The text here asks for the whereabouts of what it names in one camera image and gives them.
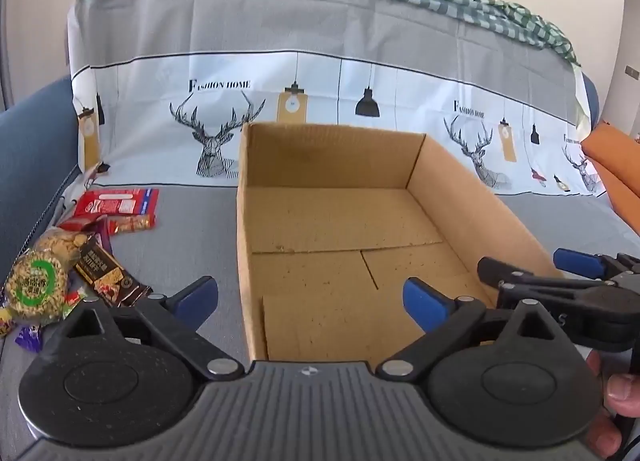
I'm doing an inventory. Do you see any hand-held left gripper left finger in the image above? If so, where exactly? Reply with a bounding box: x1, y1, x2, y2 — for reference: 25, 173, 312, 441
42, 276, 246, 383

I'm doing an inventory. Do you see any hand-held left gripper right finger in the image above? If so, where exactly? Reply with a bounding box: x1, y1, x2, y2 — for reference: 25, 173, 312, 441
375, 277, 576, 384

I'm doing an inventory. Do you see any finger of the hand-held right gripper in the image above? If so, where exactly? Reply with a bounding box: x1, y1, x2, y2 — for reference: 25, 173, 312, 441
553, 248, 640, 282
477, 256, 621, 289

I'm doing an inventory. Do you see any dark brown chocolate bar packet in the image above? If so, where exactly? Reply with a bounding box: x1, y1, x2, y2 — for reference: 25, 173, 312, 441
72, 236, 153, 309

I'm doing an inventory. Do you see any small red gold snack bar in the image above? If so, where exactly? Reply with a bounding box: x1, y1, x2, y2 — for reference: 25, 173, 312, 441
107, 214, 157, 237

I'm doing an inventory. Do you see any long red snack packet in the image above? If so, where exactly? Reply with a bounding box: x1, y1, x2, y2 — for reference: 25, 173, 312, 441
74, 188, 160, 219

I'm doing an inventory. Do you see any brown cardboard box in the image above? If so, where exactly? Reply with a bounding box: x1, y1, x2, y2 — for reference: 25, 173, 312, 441
236, 122, 566, 362

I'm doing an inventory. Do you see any round green label snack packet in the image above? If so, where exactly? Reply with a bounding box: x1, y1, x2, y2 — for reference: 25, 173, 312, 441
2, 248, 68, 324

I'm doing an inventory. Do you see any purple snack bar wrapper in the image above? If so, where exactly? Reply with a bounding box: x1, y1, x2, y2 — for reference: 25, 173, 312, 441
14, 325, 43, 354

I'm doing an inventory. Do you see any person's right hand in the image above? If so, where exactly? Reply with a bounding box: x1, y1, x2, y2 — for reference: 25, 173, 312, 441
585, 351, 640, 459

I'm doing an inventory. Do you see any orange cushion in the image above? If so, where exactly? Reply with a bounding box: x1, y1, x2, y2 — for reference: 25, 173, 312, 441
580, 121, 640, 237

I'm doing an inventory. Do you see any deer printed sofa cover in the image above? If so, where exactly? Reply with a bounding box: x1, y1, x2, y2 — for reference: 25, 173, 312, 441
0, 0, 640, 442

